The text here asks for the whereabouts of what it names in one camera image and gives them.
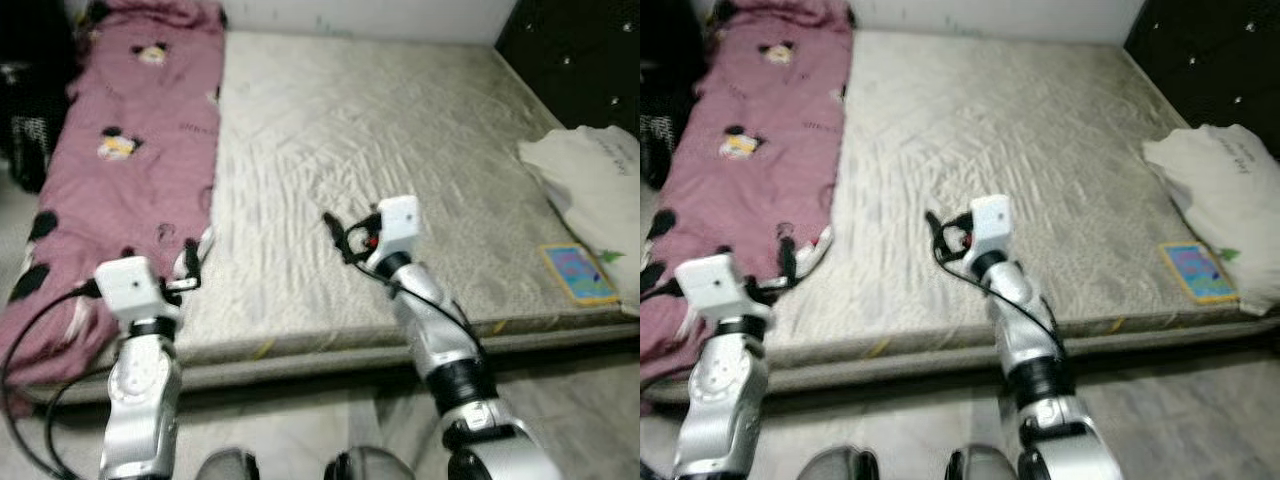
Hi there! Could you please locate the black bag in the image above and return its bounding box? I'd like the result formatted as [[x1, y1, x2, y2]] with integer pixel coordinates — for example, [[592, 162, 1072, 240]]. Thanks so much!
[[0, 60, 76, 193], [640, 110, 681, 191]]

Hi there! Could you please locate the black tufted headboard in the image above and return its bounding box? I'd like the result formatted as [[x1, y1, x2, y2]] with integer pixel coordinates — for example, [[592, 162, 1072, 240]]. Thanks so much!
[[495, 0, 641, 136], [1122, 0, 1280, 161]]

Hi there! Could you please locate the colourful children's book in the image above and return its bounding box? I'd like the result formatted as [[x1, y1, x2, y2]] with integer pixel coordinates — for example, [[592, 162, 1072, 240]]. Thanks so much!
[[538, 243, 621, 306], [1158, 242, 1239, 304]]

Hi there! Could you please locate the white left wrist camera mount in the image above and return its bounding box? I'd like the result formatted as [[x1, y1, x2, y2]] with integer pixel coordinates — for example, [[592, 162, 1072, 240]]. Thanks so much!
[[95, 257, 183, 326], [675, 253, 766, 326]]

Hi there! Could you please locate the pink cartoon print blanket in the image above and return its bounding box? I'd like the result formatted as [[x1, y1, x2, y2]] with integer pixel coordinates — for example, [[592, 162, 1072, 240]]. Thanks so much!
[[640, 0, 854, 401], [0, 0, 226, 391]]

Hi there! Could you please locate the grey robot leg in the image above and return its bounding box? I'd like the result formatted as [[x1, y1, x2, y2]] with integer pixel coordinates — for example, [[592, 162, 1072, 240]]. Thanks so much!
[[800, 447, 881, 480], [195, 448, 261, 480], [325, 448, 411, 480], [945, 447, 1021, 480]]

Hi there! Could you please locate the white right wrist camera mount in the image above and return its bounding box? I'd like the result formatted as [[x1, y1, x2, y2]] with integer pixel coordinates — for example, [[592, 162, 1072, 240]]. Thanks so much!
[[375, 195, 421, 261], [970, 195, 1013, 259]]

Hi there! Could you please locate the white quilted mattress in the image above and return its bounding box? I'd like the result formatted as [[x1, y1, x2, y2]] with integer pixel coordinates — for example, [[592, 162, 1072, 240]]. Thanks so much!
[[20, 30, 641, 401], [650, 30, 1280, 401]]

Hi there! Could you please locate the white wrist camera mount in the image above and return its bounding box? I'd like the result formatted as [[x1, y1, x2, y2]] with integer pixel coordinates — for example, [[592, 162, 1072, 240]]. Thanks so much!
[[375, 195, 421, 261], [675, 253, 766, 326], [95, 257, 183, 326], [970, 195, 1013, 259]]

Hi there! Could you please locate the grey left robot leg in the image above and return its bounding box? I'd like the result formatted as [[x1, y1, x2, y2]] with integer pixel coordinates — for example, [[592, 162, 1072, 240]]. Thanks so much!
[[195, 448, 261, 480], [800, 447, 881, 480]]

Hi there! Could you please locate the cream pillow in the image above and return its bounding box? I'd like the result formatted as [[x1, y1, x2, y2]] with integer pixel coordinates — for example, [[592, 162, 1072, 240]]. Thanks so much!
[[518, 125, 641, 316], [1143, 123, 1280, 316]]

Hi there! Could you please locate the grey right robot leg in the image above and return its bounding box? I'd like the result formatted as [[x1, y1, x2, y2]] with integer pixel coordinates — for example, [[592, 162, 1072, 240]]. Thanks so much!
[[945, 447, 1021, 480], [325, 448, 411, 480]]

